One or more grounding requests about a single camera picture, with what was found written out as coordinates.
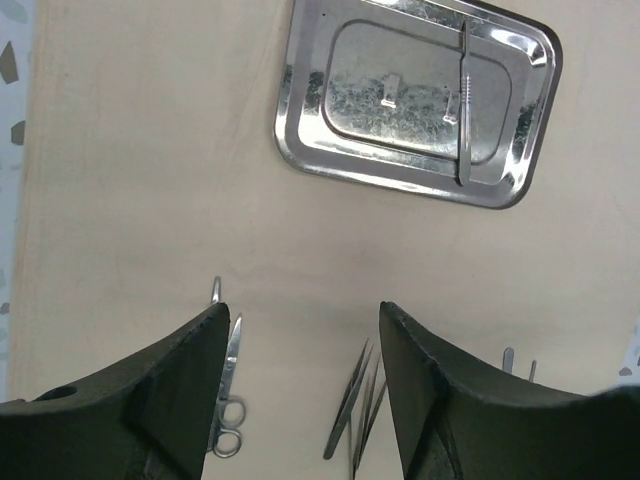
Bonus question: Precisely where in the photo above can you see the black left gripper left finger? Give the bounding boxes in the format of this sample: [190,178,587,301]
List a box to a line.
[1,303,230,479]

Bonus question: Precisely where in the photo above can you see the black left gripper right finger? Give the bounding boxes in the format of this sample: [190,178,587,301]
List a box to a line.
[379,302,639,479]

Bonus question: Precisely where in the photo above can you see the beige cloth wrap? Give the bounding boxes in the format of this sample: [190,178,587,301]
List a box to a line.
[9,1,639,479]

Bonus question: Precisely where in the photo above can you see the blunt steel tweezers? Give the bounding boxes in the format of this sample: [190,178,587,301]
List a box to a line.
[323,340,372,460]

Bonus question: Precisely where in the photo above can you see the thin pointed steel tweezers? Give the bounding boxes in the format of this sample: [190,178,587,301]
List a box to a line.
[349,353,381,479]

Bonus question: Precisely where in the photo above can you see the steel scalpel handle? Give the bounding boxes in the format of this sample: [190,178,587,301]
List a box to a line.
[501,347,515,374]
[528,360,537,382]
[457,20,472,186]

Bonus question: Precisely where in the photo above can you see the steel instrument tray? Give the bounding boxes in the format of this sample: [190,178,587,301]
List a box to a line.
[274,1,563,209]

